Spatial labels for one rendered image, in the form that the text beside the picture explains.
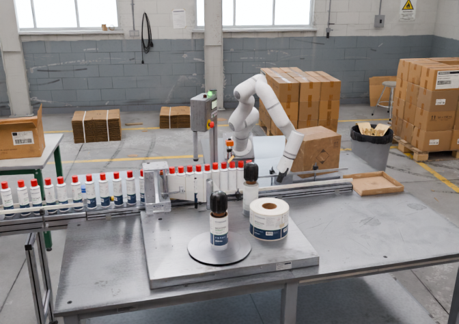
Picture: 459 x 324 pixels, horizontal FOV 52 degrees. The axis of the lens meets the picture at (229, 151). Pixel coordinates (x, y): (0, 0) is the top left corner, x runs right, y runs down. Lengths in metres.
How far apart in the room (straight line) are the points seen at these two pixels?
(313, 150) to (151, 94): 5.33
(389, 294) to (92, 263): 1.88
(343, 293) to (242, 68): 5.60
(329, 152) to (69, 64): 5.75
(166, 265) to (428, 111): 4.44
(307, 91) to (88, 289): 4.48
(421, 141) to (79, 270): 4.73
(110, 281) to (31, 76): 6.43
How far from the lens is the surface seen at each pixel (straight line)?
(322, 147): 3.24
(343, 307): 3.14
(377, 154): 5.13
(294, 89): 6.10
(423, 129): 6.18
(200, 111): 2.70
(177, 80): 8.16
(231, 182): 2.86
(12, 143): 4.08
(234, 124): 3.25
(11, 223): 2.87
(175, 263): 2.26
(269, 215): 2.35
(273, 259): 2.28
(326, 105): 6.28
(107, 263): 2.41
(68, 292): 2.27
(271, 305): 3.09
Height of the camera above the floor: 2.11
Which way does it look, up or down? 20 degrees down
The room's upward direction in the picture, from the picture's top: straight up
